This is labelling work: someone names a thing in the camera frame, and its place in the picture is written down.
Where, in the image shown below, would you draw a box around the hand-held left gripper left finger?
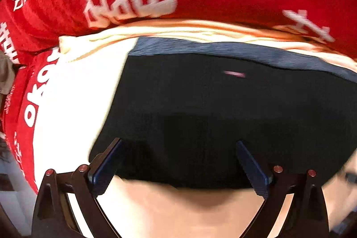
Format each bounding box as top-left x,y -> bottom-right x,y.
31,138 -> 125,238

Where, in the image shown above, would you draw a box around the peach cloth mat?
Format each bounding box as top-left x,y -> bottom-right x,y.
33,19 -> 357,238

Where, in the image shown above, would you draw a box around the black pants with blue waistband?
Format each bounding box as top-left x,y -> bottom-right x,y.
89,37 -> 357,190

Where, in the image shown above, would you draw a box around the beige crumpled cloth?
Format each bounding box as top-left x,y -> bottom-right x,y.
0,51 -> 16,96

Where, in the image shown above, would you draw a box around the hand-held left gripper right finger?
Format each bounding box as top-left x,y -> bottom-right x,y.
236,140 -> 331,238

